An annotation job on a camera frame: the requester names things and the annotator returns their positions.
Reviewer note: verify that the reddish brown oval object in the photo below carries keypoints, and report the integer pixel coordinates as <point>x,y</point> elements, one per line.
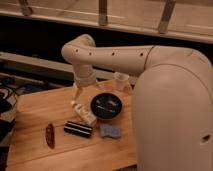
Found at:
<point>50,136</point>

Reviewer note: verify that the white plastic bottle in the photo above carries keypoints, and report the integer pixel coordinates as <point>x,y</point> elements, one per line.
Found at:
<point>86,115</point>

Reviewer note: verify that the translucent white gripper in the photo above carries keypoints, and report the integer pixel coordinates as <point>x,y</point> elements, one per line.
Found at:
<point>81,83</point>

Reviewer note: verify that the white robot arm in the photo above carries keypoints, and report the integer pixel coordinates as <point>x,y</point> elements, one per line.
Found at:
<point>172,101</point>

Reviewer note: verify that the wooden table board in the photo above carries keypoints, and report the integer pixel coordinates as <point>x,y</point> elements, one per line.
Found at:
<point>28,148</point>

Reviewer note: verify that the clear plastic cup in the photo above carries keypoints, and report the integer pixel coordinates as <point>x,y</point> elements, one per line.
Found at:
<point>120,80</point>

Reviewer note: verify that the black striped cylinder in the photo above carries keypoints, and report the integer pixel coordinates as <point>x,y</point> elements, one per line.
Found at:
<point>78,129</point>

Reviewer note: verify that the dark ceramic bowl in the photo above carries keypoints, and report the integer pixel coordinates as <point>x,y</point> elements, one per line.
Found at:
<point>106,106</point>

